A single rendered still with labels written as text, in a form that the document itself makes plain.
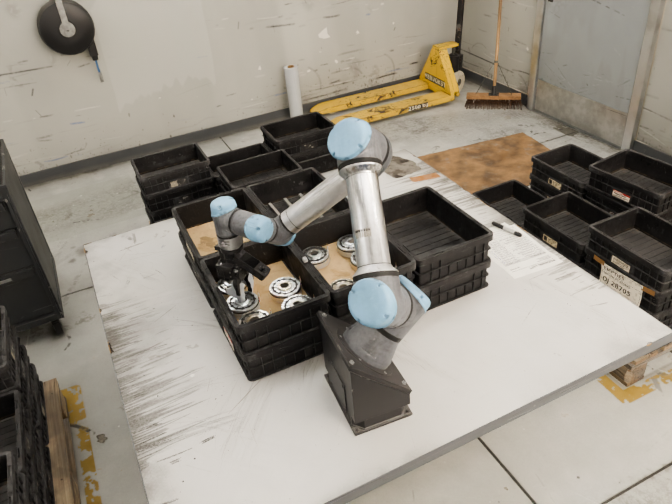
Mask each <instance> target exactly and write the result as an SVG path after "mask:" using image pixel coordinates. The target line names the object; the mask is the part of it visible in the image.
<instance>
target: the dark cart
mask: <svg viewBox="0 0 672 504"><path fill-rule="evenodd" d="M0 306H5V308H6V310H7V317H9V319H10V325H14V326H15V328H16V330H17V333H18V332H21V331H25V330H28V329H31V328H34V327H37V326H40V325H43V324H46V323H49V322H51V323H52V325H53V326H52V327H53V328H54V329H55V330H56V332H57V334H58V335H59V334H62V333H64V332H63V329H62V327H61V326H62V325H61V322H60V321H59V319H61V318H64V312H63V306H62V300H61V294H60V289H59V283H58V277H57V271H56V265H55V260H54V257H53V255H52V253H51V250H50V248H49V245H48V243H47V241H46V238H45V236H44V234H43V231H42V229H41V227H40V224H39V222H38V220H37V217H36V215H35V213H34V210H33V208H32V206H31V203H30V201H29V199H28V196H27V194H26V191H25V189H24V187H23V184H22V182H21V180H20V177H19V175H18V173H17V170H16V168H15V166H14V163H13V161H12V159H11V156H10V154H9V152H8V149H7V147H6V144H5V142H4V140H3V139H0Z"/></svg>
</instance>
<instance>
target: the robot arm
mask: <svg viewBox="0 0 672 504"><path fill-rule="evenodd" d="M328 150H329V152H330V153H331V155H332V156H333V157H334V158H335V159H337V165H338V170H337V171H336V172H335V173H333V174H332V175H331V176H329V177H328V178H327V179H326V180H324V181H323V182H322V183H320V184H319V185H318V186H316V187H315V188H314V189H312V190H311V191H310V192H309V193H307V194H306V195H305V196H303V197H302V198H301V199H299V200H298V201H297V202H295V203H294V204H293V205H291V206H290V207H289V208H288V209H286V210H285V211H284V212H282V213H281V214H280V215H278V216H277V217H276V218H274V219H273V218H269V217H265V216H263V215H259V214H255V213H251V212H248V211H245V210H242V209H239V208H237V207H236V206H237V204H236V202H235V200H234V199H233V198H232V197H229V196H222V197H218V198H216V199H215V200H213V201H212V202H211V204H210V208H211V217H212V219H213V223H214V227H215V232H216V236H217V240H218V244H217V245H215V246H214V248H215V250H217V251H219V255H220V259H219V260H218V262H217V264H216V265H215V267H216V272H217V276H218V279H223V280H225V281H230V280H233V281H232V282H231V287H230V288H227V289H226V293H227V294H228V295H230V296H232V297H234V298H237V299H238V301H239V303H243V302H245V301H246V299H245V293H244V285H246V286H247V287H248V291H250V292H253V285H254V280H253V279H254V276H255V277H256V278H258V279H259V280H261V281H263V280H264V279H265V278H266V277H267V276H268V274H269V273H270V270H271V269H270V268H269V267H268V266H266V265H265V264H264V263H262V262H261V261H259V260H258V259H256V258H255V257H253V256H252V255H250V254H249V253H248V252H246V251H245V250H243V248H244V245H243V237H244V238H247V239H249V240H251V241H253V242H259V243H264V242H265V243H270V244H273V245H276V246H288V245H290V244H291V243H292V242H293V240H294V239H295V236H296V233H297V232H298V231H300V230H301V229H303V228H304V227H305V226H307V225H308V224H309V223H311V222H312V221H313V220H315V219H316V218H318V217H319V216H320V215H322V214H323V213H324V212H326V211H327V210H328V209H330V208H331V207H333V206H334V205H335V204H337V203H338V202H339V201H341V200H342V199H343V198H345V197H346V196H348V203H349V211H350V218H351V226H352V233H353V241H354V248H355V256H356V263H357V271H356V272H355V274H354V275H353V277H352V279H353V287H352V289H351V291H350V292H349V296H348V306H349V310H350V312H351V314H352V316H353V317H354V319H355V320H356V321H357V322H356V323H354V324H353V325H351V326H350V327H348V328H347V329H346V330H345V332H344V333H343V337H344V339H345V341H346V343H347V344H348V346H349V347H350V348H351V349H352V350H353V352H354V353H355V354H357V355H358V356H359V357H360V358H361V359H362V360H364V361H365V362H367V363H368V364H370V365H371V366H373V367H375V368H378V369H381V370H385V369H386V368H387V367H388V366H389V365H390V363H391V361H392V358H393V356H394V354H395V351H396V349H397V346H398V344H399V343H400V341H401V340H402V339H403V338H404V337H405V336H406V334H407V333H408V332H409V331H410V330H411V328H412V327H413V326H414V325H415V324H416V322H417V321H418V320H419V319H420V318H421V316H422V315H423V314H425V313H426V310H427V309H428V308H429V306H430V304H431V302H430V300H429V298H428V297H427V296H426V295H425V294H424V293H423V292H422V291H421V290H420V289H419V288H418V287H417V286H415V285H414V284H413V283H412V282H411V281H409V280H408V279H407V278H406V277H404V276H402V275H399V272H398V270H397V269H396V268H394V267H393V266H392V265H391V261H390V254H389V247H388V240H387V233H386V226H385V219H384V212H383V206H382V199H381V192H380V185H379V178H378V177H379V176H380V175H381V174H382V173H383V172H384V171H385V170H386V169H387V168H388V166H389V164H390V162H391V160H392V155H393V150H392V145H391V143H390V141H389V139H388V138H387V137H386V136H385V135H384V134H383V133H381V132H379V131H378V130H376V129H375V128H373V127H372V126H370V125H369V124H368V123H367V122H366V121H364V120H361V119H359V118H355V117H350V118H346V119H343V120H341V121H340V122H338V123H337V124H336V125H335V126H334V128H333V130H331V132H330V134H329V137H328ZM220 261H221V262H220ZM218 269H219V272H220V276H219V274H218Z"/></svg>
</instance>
